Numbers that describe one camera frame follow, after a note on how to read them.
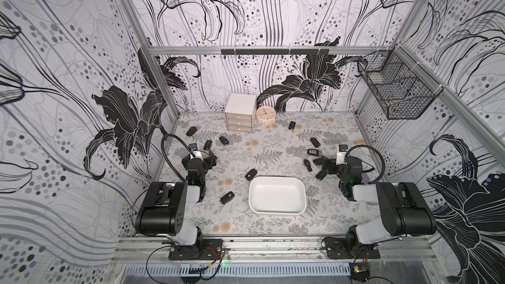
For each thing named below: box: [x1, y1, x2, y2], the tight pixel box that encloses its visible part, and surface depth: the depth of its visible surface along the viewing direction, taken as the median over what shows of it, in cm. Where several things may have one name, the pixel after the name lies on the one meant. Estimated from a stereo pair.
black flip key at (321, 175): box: [315, 169, 328, 181], surface depth 94 cm
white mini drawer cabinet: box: [224, 92, 257, 134], surface depth 109 cm
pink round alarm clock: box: [255, 105, 277, 126], surface depth 117 cm
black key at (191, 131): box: [185, 126, 198, 137], surface depth 113 cm
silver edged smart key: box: [307, 148, 319, 156], surface depth 102 cm
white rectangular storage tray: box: [248, 176, 308, 215], surface depth 88 cm
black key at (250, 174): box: [244, 168, 258, 181], surface depth 94 cm
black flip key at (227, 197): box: [219, 190, 235, 205], surface depth 88 cm
